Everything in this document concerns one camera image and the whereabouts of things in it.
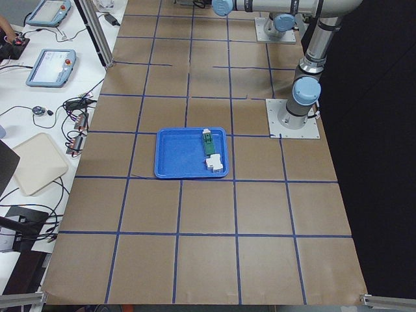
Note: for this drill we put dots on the green terminal block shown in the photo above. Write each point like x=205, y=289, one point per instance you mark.
x=208, y=142

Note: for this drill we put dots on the near teach pendant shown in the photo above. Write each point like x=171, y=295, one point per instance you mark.
x=52, y=68

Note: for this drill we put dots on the black power adapter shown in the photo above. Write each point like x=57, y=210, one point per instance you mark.
x=111, y=20

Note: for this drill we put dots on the blue plastic tray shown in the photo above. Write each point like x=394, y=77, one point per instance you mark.
x=179, y=153

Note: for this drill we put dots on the round silver puck device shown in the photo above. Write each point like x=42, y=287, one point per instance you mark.
x=38, y=111

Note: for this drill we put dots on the white circuit breaker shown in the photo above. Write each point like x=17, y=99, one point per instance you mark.
x=214, y=163

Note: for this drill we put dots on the aluminium frame post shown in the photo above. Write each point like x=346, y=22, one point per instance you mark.
x=88, y=15

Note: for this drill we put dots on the aluminium corner profile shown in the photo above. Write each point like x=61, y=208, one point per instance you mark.
x=13, y=300
x=384, y=302

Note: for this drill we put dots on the aluminium corner profile left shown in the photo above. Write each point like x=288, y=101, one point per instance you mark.
x=13, y=300

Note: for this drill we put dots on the usb hub with cables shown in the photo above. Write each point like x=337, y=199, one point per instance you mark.
x=81, y=121

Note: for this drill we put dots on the teach pendant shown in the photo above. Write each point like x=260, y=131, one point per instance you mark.
x=49, y=13
x=52, y=68

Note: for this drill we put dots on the aluminium corner profile right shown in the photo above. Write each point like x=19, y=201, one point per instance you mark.
x=384, y=302

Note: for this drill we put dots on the beige plastic tray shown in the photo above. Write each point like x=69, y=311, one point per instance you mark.
x=40, y=163

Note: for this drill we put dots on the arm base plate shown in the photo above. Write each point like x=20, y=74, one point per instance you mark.
x=282, y=124
x=260, y=31

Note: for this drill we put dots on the far teach pendant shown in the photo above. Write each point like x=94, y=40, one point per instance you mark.
x=49, y=13

